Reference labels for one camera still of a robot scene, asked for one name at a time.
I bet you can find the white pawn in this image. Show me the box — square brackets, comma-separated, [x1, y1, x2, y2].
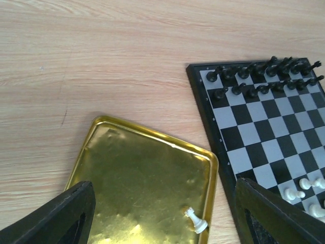
[299, 178, 325, 190]
[284, 188, 306, 202]

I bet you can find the black chess pieces row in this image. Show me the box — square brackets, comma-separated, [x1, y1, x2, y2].
[200, 56, 324, 101]

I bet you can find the black grey chess board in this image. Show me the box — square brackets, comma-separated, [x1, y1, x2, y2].
[186, 60, 324, 234]

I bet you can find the white chess piece lone bottom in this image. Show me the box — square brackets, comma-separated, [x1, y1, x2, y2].
[185, 207, 208, 234]

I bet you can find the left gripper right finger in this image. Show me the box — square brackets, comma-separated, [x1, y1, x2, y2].
[235, 178, 324, 243]

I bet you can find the gold metal tray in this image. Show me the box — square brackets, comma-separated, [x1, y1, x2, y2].
[67, 116, 219, 243]

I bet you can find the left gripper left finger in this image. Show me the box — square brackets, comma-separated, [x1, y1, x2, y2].
[1, 181, 95, 243]

